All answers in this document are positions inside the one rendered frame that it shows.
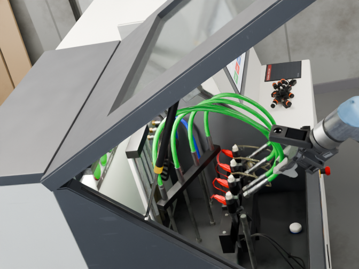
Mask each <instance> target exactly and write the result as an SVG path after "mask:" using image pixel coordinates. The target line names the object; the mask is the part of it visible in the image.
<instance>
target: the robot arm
mask: <svg viewBox="0 0 359 269"><path fill-rule="evenodd" d="M348 138H352V139H353V140H355V141H357V142H358V143H359V96H354V97H352V98H350V99H348V100H347V101H345V102H343V103H342V104H341V105H340V106H339V107H338V108H337V109H335V110H334V111H333V112H332V113H331V114H329V115H328V116H327V117H326V118H324V119H323V120H321V121H320V122H319V123H318V124H316V125H315V127H314V128H312V129H311V131H308V130H302V129H297V128H291V127H287V126H282V125H276V124H273V125H272V127H271V130H270V133H269V141H271V142H275V143H280V144H286V145H287V146H286V147H285V148H284V150H283V152H284V157H285V158H284V159H283V161H282V162H281V163H279V156H278V158H277V159H276V164H275V165H276V167H274V170H273V173H274V174H280V173H282V174H284V175H287V176H290V177H293V178H295V177H297V176H298V174H297V173H296V171H295V169H296V168H297V166H298V165H297V164H299V165H300V166H301V167H303V168H305V169H306V170H305V171H306V172H307V173H309V174H311V175H313V174H314V173H315V172H317V171H318V170H320V169H321V168H323V167H324V162H325V161H327V160H328V159H330V158H331V157H333V156H334V155H336V154H337V153H339V146H340V144H341V143H343V142H344V141H345V140H347V139H348ZM316 168H318V169H317V170H315V169H316ZM313 170H315V171H314V172H313Z"/></svg>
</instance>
